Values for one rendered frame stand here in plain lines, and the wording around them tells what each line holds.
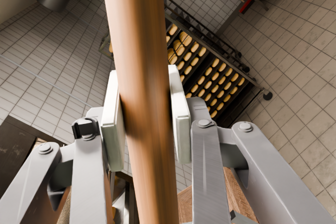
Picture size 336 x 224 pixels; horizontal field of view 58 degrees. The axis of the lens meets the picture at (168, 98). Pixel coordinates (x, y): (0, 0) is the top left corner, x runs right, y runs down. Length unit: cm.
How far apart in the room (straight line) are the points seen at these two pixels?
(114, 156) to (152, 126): 3
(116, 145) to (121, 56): 5
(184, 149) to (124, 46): 6
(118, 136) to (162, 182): 6
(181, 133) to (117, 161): 4
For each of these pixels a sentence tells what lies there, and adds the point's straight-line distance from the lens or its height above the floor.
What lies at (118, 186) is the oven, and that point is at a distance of 228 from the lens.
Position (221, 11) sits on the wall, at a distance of 544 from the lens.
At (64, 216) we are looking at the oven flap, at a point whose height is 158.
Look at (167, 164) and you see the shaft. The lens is 20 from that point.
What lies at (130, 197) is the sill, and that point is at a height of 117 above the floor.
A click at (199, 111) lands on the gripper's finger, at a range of 17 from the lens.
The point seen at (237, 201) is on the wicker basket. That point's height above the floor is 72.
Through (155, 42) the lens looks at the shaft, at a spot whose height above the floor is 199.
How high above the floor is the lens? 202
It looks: 20 degrees down
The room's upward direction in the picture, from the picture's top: 57 degrees counter-clockwise
